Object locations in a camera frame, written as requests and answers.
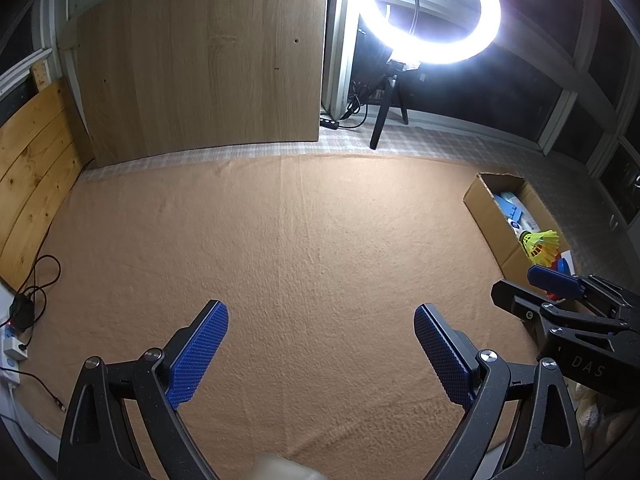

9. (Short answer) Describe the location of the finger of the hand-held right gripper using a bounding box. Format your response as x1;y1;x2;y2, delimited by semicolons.
491;280;621;335
527;266;640;311

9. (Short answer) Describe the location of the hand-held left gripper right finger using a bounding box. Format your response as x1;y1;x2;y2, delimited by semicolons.
414;304;588;480

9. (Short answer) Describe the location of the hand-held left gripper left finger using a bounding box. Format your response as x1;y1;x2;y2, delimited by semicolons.
57;300;230;480

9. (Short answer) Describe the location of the yellow shuttlecock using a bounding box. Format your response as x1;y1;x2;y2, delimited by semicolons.
517;230;560;267

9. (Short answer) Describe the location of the brown cardboard box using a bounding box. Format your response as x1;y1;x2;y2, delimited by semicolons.
463;172;576;306

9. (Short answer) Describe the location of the blue phone stand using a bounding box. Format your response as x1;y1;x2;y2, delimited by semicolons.
495;192;523;221

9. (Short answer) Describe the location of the pale blurred object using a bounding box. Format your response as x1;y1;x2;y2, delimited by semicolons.
250;452;321;480

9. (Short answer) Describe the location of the checkered sheet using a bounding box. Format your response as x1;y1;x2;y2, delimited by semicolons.
82;122;640;311

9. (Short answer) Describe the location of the black power adapter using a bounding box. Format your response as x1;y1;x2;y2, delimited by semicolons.
10;294;35;331

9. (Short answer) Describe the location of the white power strip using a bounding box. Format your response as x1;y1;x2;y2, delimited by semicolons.
0;324;31;386

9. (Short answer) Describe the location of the black tripod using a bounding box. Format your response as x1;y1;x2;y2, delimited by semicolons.
369;57;410;151

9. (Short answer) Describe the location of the pine wood panel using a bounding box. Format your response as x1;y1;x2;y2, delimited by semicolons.
0;76;83;281

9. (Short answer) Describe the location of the large light wooden board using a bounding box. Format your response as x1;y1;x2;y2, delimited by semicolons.
72;0;330;168

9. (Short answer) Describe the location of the black cable bundle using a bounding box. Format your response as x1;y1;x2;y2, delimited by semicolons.
345;80;371;128

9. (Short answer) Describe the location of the ring light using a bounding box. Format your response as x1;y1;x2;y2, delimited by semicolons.
357;0;502;66

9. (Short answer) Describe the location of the white window frame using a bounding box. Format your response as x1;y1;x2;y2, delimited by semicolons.
320;0;361;116

